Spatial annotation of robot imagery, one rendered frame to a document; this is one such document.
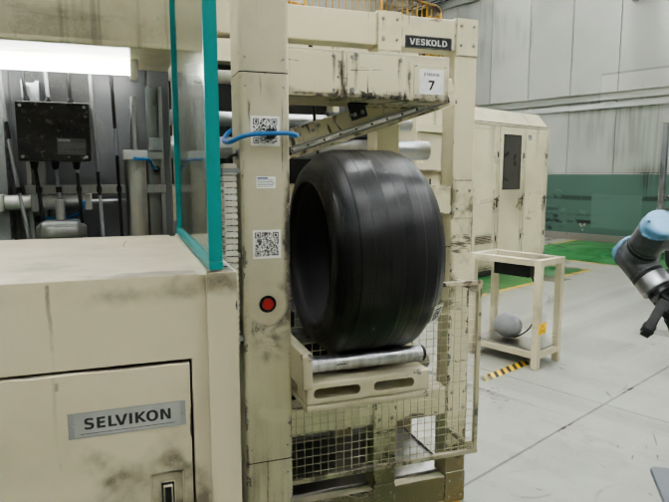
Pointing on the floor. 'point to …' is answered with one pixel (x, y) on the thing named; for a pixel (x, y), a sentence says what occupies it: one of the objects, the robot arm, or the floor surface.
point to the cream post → (276, 373)
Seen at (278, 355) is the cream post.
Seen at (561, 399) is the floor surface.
